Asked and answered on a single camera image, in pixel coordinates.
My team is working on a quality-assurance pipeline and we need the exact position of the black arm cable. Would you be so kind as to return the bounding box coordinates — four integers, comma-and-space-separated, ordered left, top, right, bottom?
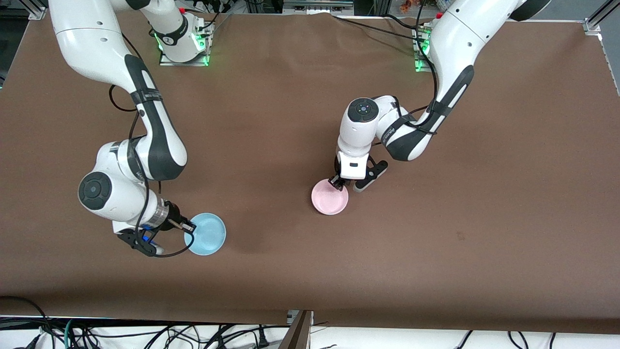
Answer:
108, 32, 196, 259
373, 0, 440, 147

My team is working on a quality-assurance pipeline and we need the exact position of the black cable with plug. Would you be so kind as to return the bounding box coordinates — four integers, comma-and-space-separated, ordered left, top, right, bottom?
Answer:
203, 324, 291, 349

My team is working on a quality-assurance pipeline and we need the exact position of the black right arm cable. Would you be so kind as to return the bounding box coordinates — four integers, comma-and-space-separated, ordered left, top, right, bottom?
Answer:
108, 32, 196, 259

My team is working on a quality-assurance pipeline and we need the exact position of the long black table cable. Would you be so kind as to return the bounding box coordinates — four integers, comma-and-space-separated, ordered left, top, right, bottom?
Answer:
333, 15, 428, 39

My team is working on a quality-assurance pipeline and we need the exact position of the aluminium frame profile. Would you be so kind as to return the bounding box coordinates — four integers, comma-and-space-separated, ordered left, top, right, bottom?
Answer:
27, 0, 49, 20
583, 0, 620, 35

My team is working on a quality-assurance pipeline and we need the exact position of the grey metal equipment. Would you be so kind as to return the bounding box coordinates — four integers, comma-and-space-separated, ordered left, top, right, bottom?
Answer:
282, 0, 355, 16

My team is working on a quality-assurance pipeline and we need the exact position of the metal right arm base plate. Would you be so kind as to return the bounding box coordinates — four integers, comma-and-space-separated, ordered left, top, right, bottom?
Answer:
159, 19, 215, 67

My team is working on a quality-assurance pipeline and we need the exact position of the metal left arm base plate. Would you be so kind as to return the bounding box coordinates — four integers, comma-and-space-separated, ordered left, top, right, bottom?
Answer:
413, 24, 439, 74

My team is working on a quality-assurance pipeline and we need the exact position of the pink bowl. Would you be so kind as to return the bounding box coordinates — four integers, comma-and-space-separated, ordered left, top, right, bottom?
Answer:
311, 178, 349, 216

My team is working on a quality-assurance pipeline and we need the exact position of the brown table mat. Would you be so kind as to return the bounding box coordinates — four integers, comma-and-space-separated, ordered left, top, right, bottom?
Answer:
0, 9, 620, 335

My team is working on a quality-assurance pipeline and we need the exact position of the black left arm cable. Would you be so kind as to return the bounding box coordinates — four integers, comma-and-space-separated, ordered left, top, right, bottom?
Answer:
373, 0, 440, 147

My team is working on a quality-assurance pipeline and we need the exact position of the blue bowl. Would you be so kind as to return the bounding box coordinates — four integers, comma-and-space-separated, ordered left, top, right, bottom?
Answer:
184, 212, 227, 256

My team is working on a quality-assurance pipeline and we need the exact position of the metal post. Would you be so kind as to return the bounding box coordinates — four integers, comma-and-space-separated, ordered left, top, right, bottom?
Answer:
279, 310, 314, 349

